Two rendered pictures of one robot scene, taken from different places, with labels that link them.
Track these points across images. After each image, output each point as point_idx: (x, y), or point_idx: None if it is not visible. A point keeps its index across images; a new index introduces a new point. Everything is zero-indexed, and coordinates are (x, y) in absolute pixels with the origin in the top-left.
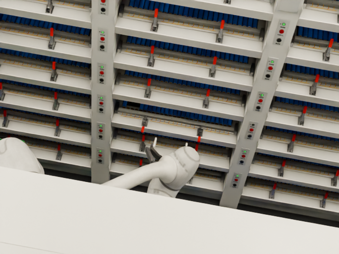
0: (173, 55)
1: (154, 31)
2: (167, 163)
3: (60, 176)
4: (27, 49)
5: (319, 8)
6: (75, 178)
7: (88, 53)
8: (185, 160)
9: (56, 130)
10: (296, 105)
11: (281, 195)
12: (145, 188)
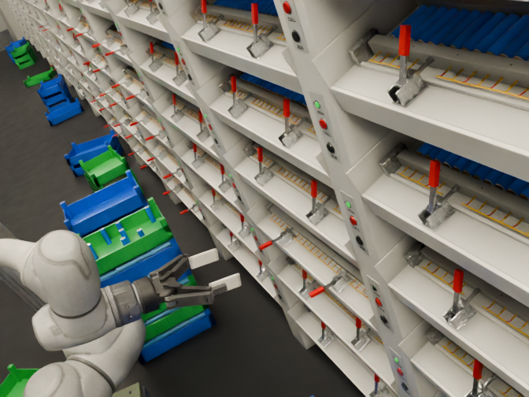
0: (267, 100)
1: (205, 41)
2: (27, 247)
3: (271, 309)
4: (169, 87)
5: None
6: (283, 320)
7: None
8: (34, 250)
9: (242, 228)
10: None
11: None
12: (346, 380)
